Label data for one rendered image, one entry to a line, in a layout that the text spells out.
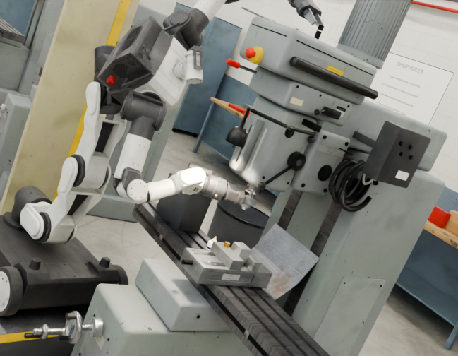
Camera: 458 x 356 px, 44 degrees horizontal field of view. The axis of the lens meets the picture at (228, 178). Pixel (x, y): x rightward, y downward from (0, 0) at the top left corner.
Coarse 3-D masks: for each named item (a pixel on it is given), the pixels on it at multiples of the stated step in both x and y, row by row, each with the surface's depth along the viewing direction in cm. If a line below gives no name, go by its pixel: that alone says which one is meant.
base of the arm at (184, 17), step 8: (184, 8) 222; (168, 16) 223; (176, 16) 221; (184, 16) 219; (192, 16) 221; (168, 24) 221; (184, 24) 218; (168, 32) 225; (176, 32) 218; (200, 40) 230
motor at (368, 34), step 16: (368, 0) 212; (384, 0) 210; (400, 0) 210; (352, 16) 218; (368, 16) 212; (384, 16) 211; (400, 16) 213; (352, 32) 216; (368, 32) 213; (384, 32) 213; (352, 48) 216; (368, 48) 214; (384, 48) 216
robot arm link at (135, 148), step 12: (132, 144) 200; (144, 144) 201; (120, 156) 202; (132, 156) 199; (144, 156) 202; (120, 168) 200; (132, 168) 199; (132, 180) 199; (132, 192) 198; (144, 192) 200
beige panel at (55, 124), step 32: (96, 0) 332; (128, 0) 342; (64, 32) 330; (96, 32) 340; (64, 64) 338; (64, 96) 346; (32, 128) 344; (64, 128) 354; (32, 160) 352; (64, 160) 363
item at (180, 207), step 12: (180, 192) 253; (168, 204) 259; (180, 204) 252; (192, 204) 249; (204, 204) 253; (168, 216) 258; (180, 216) 250; (192, 216) 252; (204, 216) 256; (180, 228) 251; (192, 228) 255
